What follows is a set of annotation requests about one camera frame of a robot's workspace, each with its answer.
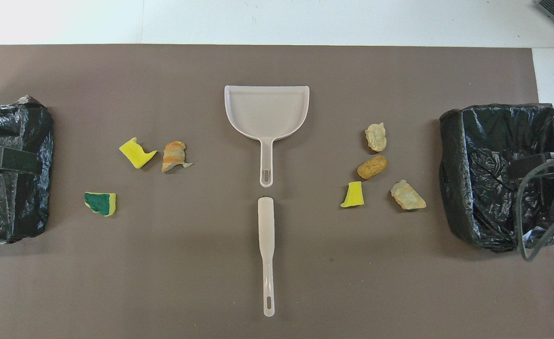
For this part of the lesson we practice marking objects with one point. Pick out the green and yellow sponge piece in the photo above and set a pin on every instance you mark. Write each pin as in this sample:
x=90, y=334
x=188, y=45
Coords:
x=99, y=202

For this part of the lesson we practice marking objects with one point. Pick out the notched yellow sponge piece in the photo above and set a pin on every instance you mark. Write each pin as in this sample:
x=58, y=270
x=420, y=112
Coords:
x=135, y=153

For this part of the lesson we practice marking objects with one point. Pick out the large pale foam chunk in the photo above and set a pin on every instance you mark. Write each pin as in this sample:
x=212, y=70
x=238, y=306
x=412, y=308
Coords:
x=407, y=197

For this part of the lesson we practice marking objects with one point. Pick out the small pale foam chunk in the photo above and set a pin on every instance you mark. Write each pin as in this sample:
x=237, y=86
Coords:
x=376, y=137

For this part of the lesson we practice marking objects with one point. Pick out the brown oval foam chunk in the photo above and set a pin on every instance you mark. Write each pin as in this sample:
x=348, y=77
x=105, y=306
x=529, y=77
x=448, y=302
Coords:
x=372, y=167

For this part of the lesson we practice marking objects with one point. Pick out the orange striped foam piece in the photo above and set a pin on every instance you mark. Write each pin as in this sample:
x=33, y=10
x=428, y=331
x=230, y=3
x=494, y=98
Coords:
x=173, y=155

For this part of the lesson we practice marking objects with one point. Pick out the small yellow sponge wedge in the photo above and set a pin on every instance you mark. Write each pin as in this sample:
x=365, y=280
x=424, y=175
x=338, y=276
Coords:
x=353, y=197

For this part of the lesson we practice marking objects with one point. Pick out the beige plastic dustpan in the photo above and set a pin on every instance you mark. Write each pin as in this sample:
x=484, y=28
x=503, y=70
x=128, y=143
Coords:
x=265, y=110

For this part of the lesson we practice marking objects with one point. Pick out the beige hand brush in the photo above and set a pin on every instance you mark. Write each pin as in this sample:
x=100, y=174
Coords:
x=266, y=226

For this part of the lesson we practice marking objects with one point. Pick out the black bag lined bin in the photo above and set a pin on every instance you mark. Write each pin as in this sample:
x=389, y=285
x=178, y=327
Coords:
x=22, y=207
x=474, y=141

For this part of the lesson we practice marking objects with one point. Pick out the brown table mat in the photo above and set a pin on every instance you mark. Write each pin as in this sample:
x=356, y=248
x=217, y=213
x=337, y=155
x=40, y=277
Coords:
x=276, y=61

